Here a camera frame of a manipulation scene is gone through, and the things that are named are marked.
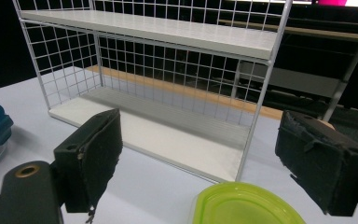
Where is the clear container with green lid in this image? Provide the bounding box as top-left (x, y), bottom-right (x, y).
top-left (191, 181), bottom-right (307, 224)

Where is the monitor screen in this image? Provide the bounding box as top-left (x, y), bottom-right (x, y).
top-left (293, 0), bottom-right (358, 9)

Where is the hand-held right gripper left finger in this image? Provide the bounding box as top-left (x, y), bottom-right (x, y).
top-left (53, 107), bottom-right (124, 224)

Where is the wooden desk with metal legs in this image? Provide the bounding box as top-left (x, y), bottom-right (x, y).
top-left (218, 19), bottom-right (358, 123)

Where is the white wire shelf rack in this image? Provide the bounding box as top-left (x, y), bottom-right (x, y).
top-left (12, 0), bottom-right (294, 184)

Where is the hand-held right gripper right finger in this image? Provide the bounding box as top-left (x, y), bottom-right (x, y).
top-left (274, 109), bottom-right (358, 217)

